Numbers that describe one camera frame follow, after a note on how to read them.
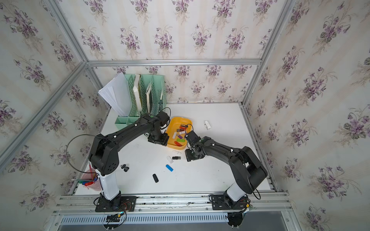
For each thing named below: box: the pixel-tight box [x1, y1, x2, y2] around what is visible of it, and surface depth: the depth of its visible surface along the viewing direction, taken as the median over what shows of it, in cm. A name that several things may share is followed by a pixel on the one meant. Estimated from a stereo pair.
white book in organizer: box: [132, 74, 143, 115], surface depth 100 cm
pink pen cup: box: [80, 168, 102, 192], surface depth 72 cm
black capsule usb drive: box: [152, 173, 159, 183], surface depth 84 cm
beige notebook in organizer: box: [145, 82, 152, 114], surface depth 103 cm
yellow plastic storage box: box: [166, 116, 193, 151], surface depth 103 cm
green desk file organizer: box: [114, 73, 168, 130], surface depth 106 cm
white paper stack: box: [97, 72, 133, 117], surface depth 98 cm
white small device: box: [203, 120, 212, 130], surface depth 106 cm
